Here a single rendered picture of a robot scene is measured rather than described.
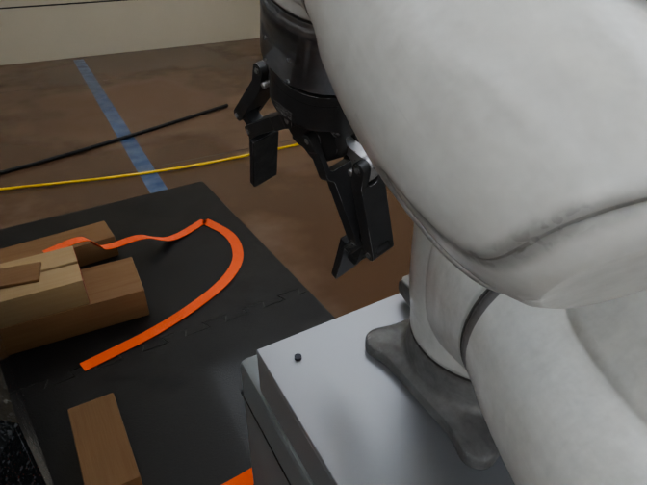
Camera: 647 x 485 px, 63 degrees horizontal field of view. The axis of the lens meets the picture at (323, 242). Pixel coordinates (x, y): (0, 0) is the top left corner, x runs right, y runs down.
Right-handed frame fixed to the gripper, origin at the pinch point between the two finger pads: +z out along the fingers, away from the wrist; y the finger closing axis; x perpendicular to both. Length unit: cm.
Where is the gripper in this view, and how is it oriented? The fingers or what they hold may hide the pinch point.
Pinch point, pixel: (303, 216)
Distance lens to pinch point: 54.5
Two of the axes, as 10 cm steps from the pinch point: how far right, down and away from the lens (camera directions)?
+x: 7.7, -5.1, 3.9
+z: -1.0, 5.0, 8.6
